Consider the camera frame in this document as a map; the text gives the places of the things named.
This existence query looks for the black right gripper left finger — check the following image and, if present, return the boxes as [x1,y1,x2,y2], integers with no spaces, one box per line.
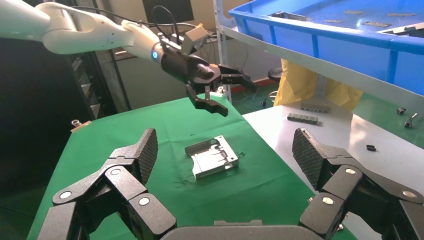
[36,128,178,240]

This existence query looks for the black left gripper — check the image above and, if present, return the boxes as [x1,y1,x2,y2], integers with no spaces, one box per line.
[160,47,259,117]

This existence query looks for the sheet metal bracket plate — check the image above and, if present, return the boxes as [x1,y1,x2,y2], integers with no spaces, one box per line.
[377,22,424,38]
[268,10,307,22]
[184,135,240,181]

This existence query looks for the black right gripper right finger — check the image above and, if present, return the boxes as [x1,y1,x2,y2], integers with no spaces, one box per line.
[292,127,424,240]

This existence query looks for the yellow plastic bag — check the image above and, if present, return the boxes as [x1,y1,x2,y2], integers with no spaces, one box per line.
[274,58,364,112]

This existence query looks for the dark metal shelving unit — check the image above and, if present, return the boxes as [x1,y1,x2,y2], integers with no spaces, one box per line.
[64,49,131,120]

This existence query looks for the small bent metal fitting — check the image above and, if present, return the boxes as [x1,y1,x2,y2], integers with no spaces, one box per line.
[404,112,420,129]

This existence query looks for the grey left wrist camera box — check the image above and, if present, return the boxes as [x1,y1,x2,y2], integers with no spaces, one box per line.
[181,24,210,56]

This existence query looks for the green flat table cloth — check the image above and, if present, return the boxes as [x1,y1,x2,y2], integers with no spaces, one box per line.
[26,92,359,240]

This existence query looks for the blue cable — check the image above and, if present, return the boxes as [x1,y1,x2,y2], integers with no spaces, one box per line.
[241,93,267,111]

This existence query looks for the black monitor screen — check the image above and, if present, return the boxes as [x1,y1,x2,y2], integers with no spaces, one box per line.
[142,0,195,24]

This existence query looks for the stool with chrome base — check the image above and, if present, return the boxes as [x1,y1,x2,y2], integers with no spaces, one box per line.
[266,67,283,102]

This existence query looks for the blue plastic bin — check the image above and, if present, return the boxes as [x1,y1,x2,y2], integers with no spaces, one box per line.
[228,0,424,97]

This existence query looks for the metal binder clip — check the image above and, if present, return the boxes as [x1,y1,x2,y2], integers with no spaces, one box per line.
[70,119,93,134]

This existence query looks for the grey ribbed metal strip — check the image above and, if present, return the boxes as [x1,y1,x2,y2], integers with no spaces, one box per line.
[287,113,324,127]
[299,103,332,114]

